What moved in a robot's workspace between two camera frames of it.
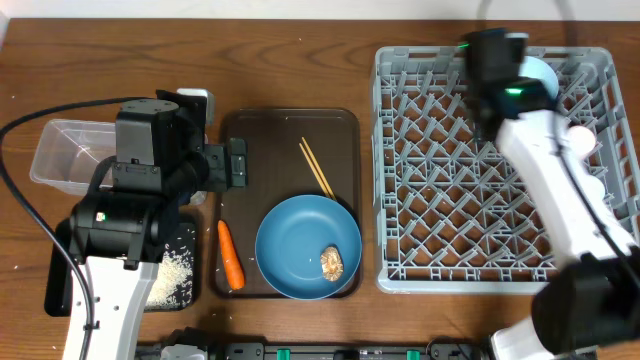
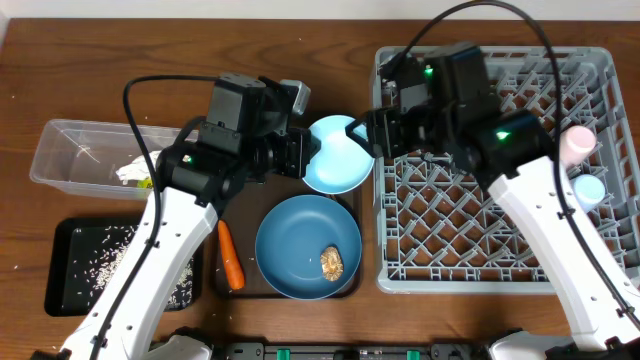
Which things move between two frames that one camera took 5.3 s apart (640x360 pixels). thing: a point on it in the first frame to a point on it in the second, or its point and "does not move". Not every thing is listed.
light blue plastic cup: x=594 y=187 does not move
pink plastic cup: x=581 y=140 does not move
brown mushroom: x=331 y=263 does not move
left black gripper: x=237 y=163 to x=302 y=151
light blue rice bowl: x=532 y=67 to x=341 y=164
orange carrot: x=232 y=257 does not move
